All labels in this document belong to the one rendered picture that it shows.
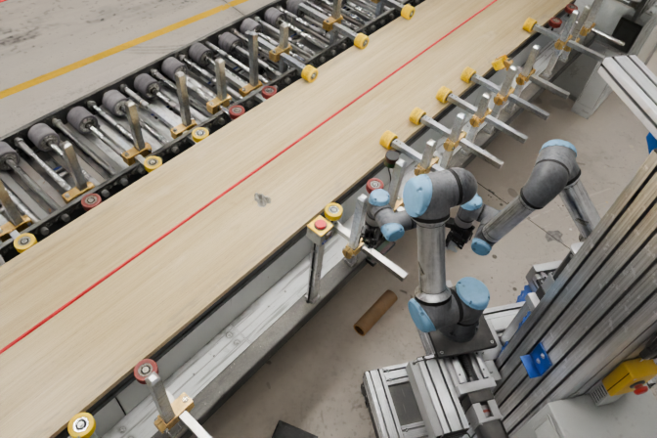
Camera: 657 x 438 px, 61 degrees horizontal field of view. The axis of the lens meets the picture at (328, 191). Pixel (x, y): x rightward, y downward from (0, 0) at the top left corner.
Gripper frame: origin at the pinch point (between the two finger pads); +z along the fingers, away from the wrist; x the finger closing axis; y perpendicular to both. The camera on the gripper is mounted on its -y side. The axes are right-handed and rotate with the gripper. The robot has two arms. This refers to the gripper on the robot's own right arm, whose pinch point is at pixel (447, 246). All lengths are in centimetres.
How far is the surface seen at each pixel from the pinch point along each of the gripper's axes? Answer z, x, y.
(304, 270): 21, -43, -45
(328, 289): 13, -47, -28
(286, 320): 13, -70, -31
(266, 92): -8, 10, -123
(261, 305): 21, -69, -46
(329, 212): -8, -28, -46
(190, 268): -7, -88, -67
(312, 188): -7, -22, -61
